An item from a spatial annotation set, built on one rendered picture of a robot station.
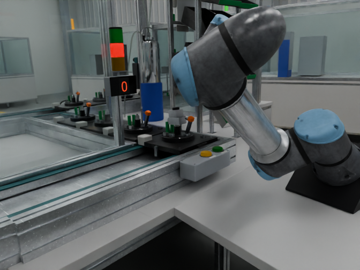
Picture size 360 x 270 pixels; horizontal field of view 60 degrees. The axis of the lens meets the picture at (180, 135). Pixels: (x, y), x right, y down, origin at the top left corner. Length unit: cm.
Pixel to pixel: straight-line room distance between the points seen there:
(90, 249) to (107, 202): 14
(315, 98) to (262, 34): 448
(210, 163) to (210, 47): 56
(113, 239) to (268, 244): 38
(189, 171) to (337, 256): 49
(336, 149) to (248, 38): 47
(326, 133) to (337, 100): 415
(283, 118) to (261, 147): 438
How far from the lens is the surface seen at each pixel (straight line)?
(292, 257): 79
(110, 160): 121
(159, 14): 1183
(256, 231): 87
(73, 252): 83
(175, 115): 126
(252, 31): 60
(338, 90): 502
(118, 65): 120
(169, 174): 104
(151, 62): 219
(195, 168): 102
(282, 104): 518
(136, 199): 96
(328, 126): 91
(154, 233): 96
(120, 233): 87
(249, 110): 73
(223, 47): 60
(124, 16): 1284
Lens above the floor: 131
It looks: 14 degrees down
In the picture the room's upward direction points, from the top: 2 degrees counter-clockwise
